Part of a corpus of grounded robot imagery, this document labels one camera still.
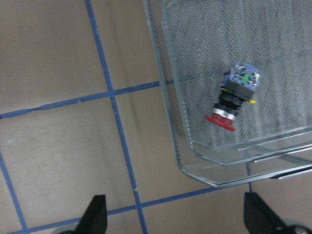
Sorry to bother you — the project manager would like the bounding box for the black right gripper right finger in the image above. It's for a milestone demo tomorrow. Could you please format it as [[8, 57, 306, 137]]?
[[244, 192, 287, 234]]

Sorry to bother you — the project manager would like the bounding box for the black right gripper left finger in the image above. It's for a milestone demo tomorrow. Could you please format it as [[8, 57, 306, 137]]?
[[76, 195, 108, 234]]

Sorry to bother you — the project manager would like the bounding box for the red emergency stop button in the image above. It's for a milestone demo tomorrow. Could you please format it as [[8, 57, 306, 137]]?
[[205, 62, 261, 132]]

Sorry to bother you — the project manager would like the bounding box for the wire mesh shelf basket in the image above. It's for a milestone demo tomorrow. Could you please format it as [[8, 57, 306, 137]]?
[[144, 0, 312, 187]]

